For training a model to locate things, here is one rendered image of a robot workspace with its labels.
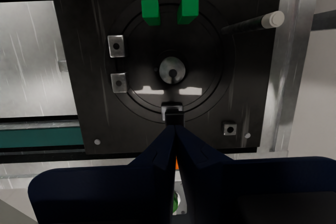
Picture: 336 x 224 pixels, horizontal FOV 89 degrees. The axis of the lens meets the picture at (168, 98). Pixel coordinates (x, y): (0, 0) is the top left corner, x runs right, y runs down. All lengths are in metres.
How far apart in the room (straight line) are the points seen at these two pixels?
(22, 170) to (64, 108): 0.11
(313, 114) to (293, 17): 0.24
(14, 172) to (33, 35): 0.20
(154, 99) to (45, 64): 0.18
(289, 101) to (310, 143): 0.22
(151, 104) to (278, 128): 0.18
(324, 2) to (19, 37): 0.47
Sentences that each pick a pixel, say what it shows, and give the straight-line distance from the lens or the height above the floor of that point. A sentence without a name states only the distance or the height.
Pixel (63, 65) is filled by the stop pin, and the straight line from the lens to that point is 0.24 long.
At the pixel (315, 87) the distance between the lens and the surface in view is 0.43.
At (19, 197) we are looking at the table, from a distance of 0.57.
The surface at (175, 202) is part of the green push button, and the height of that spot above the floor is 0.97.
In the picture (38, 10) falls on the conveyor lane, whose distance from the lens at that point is 0.31.
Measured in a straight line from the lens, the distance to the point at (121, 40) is 0.17.
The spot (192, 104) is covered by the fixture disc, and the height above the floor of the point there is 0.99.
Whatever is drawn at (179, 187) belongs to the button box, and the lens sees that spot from 0.30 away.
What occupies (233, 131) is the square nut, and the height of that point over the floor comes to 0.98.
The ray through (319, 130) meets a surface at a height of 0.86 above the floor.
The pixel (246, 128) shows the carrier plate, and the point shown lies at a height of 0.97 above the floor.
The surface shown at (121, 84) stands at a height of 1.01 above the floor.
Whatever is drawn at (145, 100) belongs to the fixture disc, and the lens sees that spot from 0.19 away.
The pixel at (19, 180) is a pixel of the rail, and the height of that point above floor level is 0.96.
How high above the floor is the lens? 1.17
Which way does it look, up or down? 73 degrees down
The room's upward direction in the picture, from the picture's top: 177 degrees clockwise
